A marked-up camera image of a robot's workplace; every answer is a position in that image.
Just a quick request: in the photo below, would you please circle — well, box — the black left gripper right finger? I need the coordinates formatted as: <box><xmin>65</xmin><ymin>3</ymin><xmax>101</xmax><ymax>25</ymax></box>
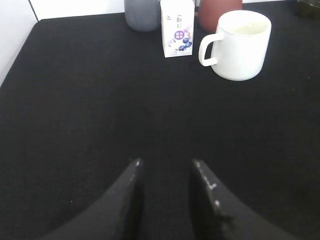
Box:
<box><xmin>191</xmin><ymin>159</ymin><xmax>296</xmax><ymax>240</ymax></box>

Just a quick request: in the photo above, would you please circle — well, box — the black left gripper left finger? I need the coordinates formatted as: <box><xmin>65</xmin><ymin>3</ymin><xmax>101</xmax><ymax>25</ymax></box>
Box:
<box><xmin>42</xmin><ymin>158</ymin><xmax>144</xmax><ymax>240</ymax></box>

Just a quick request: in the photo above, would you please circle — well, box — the white ceramic mug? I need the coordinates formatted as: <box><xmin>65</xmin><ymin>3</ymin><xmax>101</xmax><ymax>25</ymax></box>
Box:
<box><xmin>198</xmin><ymin>10</ymin><xmax>272</xmax><ymax>81</ymax></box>

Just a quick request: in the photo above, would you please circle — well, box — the grey ceramic mug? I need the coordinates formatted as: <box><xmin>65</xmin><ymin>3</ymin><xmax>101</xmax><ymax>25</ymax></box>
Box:
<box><xmin>123</xmin><ymin>0</ymin><xmax>161</xmax><ymax>32</ymax></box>

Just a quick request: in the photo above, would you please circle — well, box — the white blueberry milk carton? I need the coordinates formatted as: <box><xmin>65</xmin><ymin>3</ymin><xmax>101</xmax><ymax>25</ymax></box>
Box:
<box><xmin>160</xmin><ymin>0</ymin><xmax>195</xmax><ymax>58</ymax></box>

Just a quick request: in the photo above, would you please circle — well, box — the dark red ceramic mug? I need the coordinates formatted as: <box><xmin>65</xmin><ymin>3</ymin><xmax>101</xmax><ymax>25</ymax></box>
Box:
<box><xmin>197</xmin><ymin>0</ymin><xmax>243</xmax><ymax>33</ymax></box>

